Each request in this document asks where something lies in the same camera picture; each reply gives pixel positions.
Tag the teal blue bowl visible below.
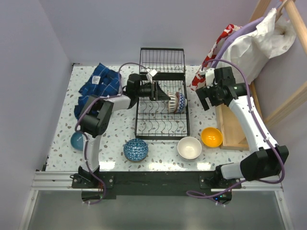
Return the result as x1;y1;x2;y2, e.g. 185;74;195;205
70;132;86;151

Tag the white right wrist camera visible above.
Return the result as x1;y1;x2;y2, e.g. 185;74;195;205
200;68;215;88

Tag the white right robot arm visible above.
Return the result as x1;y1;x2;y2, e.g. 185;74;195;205
196;67;289;188

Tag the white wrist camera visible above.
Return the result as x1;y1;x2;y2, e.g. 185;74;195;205
200;68;215;88
146;69;157;83

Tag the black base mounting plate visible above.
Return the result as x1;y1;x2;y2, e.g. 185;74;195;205
70;171;239;201

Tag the yellow bowl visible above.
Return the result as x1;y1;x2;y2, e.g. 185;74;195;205
201;127;223;148

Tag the white ceramic bowl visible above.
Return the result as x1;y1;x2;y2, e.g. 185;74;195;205
177;137;202;161

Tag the blue plaid shirt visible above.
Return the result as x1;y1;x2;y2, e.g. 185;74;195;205
74;63;120;119

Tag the wooden drying rack frame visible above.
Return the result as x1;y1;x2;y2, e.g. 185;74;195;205
215;0;307;150

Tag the blue zigzag pattern bowl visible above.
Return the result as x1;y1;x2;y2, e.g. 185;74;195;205
176;92;187;113

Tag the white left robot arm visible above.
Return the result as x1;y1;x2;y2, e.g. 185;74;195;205
76;74;170;188

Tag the white cloth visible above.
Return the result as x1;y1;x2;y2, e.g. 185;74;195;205
221;8;296;84

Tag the aluminium rail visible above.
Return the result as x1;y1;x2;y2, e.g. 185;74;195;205
30;169;82;192

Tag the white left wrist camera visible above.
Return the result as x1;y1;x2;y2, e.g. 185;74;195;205
146;69;157;83

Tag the black wire dish rack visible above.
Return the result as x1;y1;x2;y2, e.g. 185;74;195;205
135;47;190;140

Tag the lilac cloth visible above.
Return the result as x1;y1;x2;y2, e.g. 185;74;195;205
215;17;269;75

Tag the blue triangle pattern bowl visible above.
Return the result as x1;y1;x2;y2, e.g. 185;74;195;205
123;138;149;162

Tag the cream striped rim bowl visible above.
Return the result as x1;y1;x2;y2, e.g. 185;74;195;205
167;92;178;113

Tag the red floral cloth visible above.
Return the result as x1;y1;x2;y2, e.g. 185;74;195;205
189;24;242;91

